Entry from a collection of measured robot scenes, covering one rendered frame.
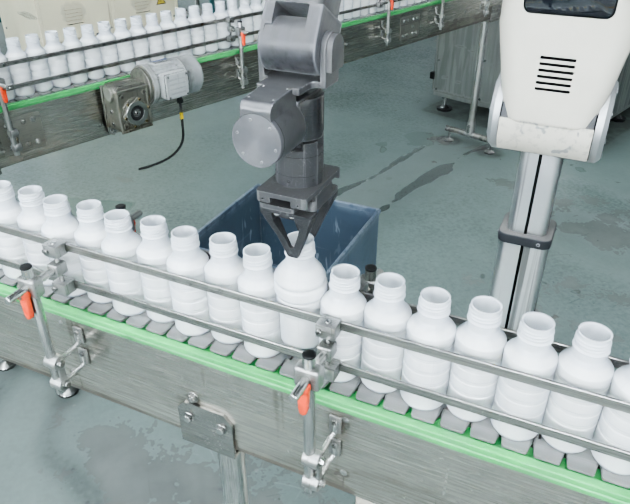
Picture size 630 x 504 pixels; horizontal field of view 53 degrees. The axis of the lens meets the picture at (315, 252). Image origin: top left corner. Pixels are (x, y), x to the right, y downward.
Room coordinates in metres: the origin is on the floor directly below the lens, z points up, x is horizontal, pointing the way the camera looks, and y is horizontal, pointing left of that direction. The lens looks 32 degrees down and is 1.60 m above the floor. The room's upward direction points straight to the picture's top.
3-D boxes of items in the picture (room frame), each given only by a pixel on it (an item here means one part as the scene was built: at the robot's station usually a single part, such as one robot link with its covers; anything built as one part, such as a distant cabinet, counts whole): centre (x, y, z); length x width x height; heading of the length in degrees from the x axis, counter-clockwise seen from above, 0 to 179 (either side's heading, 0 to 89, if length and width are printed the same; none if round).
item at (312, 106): (0.68, 0.02, 1.36); 0.07 x 0.06 x 0.07; 155
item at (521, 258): (1.19, -0.46, 0.74); 0.11 x 0.11 x 0.40; 65
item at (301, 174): (0.69, 0.02, 1.30); 0.10 x 0.07 x 0.07; 155
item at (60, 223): (0.86, 0.40, 1.08); 0.06 x 0.06 x 0.17
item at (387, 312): (0.64, -0.09, 1.08); 0.06 x 0.06 x 0.17
